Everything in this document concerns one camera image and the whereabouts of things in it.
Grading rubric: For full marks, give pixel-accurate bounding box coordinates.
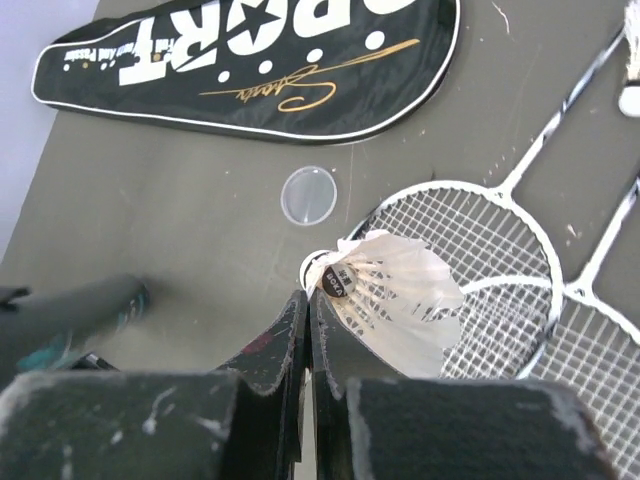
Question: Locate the black shuttlecock tube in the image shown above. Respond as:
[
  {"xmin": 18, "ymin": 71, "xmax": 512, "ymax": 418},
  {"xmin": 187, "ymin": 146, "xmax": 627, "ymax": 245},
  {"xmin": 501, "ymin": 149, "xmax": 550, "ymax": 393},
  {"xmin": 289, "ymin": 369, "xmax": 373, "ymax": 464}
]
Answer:
[{"xmin": 1, "ymin": 274, "xmax": 150, "ymax": 387}]

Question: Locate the white badminton racket left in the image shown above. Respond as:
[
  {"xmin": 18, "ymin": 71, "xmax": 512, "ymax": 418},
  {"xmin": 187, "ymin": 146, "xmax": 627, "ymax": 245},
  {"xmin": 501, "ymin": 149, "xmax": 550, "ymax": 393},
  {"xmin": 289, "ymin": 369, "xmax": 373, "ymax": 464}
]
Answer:
[{"xmin": 348, "ymin": 31, "xmax": 624, "ymax": 379}]

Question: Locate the white shuttlecock pair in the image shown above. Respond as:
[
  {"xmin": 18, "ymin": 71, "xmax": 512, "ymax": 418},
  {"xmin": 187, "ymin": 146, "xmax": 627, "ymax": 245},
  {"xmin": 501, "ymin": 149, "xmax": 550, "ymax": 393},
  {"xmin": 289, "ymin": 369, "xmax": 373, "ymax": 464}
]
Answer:
[{"xmin": 299, "ymin": 229, "xmax": 464, "ymax": 379}]

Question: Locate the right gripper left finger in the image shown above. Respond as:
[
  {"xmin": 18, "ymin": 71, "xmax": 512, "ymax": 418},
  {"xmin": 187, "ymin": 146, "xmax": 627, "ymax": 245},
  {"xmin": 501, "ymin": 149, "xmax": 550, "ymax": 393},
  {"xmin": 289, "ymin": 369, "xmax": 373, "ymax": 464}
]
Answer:
[{"xmin": 1, "ymin": 292, "xmax": 308, "ymax": 479}]

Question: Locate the clear plastic tube lid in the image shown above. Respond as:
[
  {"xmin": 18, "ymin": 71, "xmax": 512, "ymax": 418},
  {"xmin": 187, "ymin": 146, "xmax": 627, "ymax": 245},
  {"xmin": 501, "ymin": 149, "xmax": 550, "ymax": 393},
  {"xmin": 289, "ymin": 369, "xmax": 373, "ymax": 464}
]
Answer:
[{"xmin": 280, "ymin": 165, "xmax": 338, "ymax": 226}]

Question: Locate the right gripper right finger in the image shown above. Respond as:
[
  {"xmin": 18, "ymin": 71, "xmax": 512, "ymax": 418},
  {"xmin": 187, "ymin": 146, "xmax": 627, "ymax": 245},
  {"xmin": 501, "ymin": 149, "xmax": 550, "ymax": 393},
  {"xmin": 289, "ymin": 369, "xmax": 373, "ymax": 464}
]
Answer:
[{"xmin": 309, "ymin": 294, "xmax": 616, "ymax": 479}]

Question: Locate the white badminton racket right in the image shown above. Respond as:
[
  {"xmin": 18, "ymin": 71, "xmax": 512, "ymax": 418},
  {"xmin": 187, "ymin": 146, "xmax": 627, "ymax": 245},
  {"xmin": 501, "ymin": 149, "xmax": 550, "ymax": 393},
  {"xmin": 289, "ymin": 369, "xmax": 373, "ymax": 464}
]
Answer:
[{"xmin": 441, "ymin": 180, "xmax": 639, "ymax": 479}]

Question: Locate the black sport racket bag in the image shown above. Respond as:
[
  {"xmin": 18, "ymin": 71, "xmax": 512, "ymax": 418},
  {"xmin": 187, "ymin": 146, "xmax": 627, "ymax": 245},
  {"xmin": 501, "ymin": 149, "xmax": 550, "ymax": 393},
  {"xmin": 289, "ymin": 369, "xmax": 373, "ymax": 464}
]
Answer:
[{"xmin": 30, "ymin": 0, "xmax": 462, "ymax": 145}]

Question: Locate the white badminton racket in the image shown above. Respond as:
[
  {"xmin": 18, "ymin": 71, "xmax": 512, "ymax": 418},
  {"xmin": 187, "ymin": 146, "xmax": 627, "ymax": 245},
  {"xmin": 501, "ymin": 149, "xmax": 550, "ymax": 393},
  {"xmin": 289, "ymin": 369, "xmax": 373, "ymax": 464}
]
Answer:
[
  {"xmin": 441, "ymin": 180, "xmax": 639, "ymax": 479},
  {"xmin": 348, "ymin": 31, "xmax": 624, "ymax": 379}
]

